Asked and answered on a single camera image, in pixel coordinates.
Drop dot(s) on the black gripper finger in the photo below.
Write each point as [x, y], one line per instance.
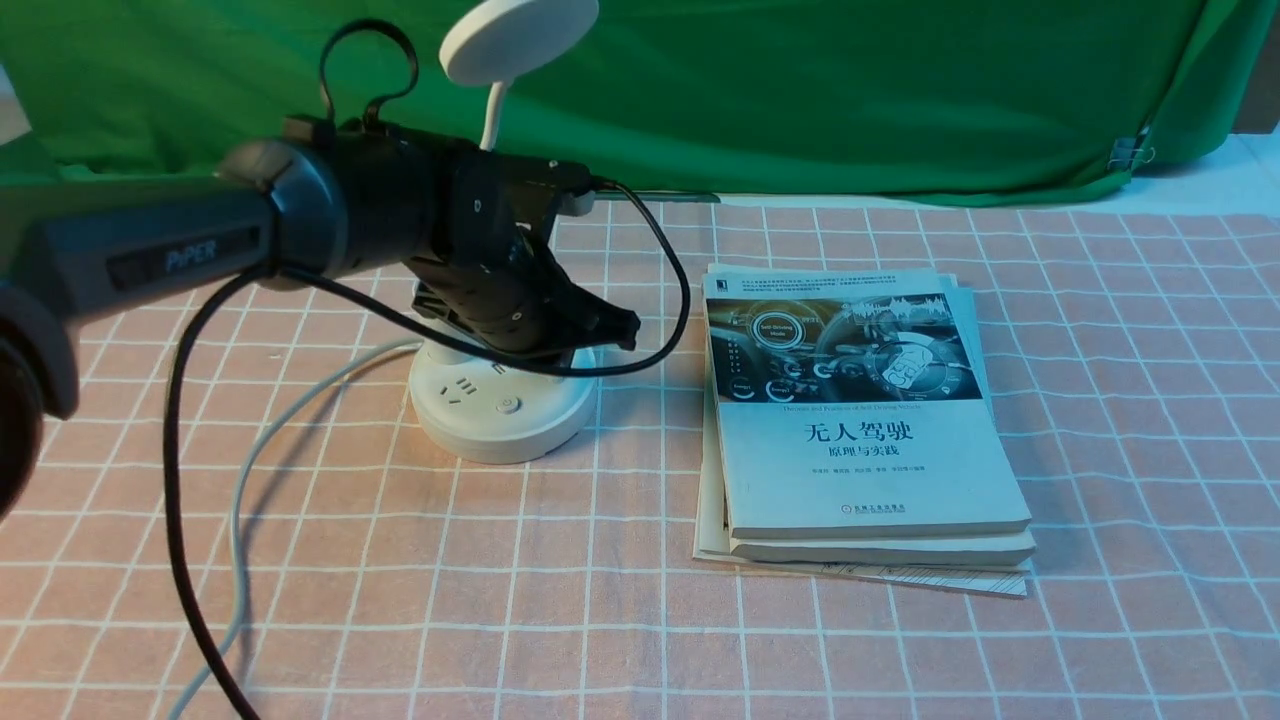
[594, 322]

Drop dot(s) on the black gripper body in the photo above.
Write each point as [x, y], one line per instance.
[512, 304]

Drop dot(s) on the white desk lamp with sockets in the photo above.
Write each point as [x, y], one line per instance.
[479, 410]

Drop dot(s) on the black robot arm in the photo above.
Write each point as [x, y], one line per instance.
[324, 200]

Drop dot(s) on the bottom thin booklet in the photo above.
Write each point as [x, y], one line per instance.
[712, 520]

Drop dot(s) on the top self-driving book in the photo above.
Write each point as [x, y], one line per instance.
[850, 440]

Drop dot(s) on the green backdrop cloth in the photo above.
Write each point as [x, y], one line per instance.
[964, 103]

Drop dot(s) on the pink checkered tablecloth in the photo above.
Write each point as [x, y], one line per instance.
[1134, 373]

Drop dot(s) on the metal binder clip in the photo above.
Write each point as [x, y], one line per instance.
[1131, 153]

